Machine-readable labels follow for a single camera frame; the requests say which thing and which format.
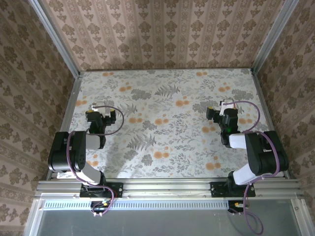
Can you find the floral patterned table cover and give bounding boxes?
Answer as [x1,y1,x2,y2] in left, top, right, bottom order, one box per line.
[56,68,287,179]

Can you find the grey metal panel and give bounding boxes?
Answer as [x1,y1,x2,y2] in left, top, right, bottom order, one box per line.
[29,208,306,236]

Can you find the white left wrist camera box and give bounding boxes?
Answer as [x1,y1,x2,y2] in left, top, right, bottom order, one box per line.
[91,101,112,117]

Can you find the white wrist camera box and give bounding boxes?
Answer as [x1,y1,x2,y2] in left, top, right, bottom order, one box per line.
[91,101,112,117]
[219,97,234,116]

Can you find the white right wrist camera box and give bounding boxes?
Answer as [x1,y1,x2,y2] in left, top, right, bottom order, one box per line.
[219,97,234,116]

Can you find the aluminium side rail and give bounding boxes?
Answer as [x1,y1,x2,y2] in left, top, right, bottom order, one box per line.
[45,73,83,181]
[251,68,292,180]

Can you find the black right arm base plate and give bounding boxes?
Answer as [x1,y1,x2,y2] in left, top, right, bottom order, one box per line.
[210,181,256,198]

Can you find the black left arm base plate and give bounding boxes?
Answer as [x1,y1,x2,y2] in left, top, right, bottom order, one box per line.
[80,183,124,199]

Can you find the aluminium frame post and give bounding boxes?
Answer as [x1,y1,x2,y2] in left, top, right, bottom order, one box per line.
[27,0,84,79]
[250,0,303,73]

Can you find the black cable junction box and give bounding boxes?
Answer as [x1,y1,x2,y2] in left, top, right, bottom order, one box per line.
[90,200,111,214]
[227,200,250,214]

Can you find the long aluminium table rail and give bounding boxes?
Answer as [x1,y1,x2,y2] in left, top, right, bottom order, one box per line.
[34,178,303,199]

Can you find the grey slotted cable duct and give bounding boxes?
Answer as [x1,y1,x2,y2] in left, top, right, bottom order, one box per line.
[43,199,230,210]

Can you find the aluminium frame rail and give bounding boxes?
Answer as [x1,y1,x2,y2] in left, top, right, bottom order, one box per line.
[291,199,312,236]
[23,199,42,236]

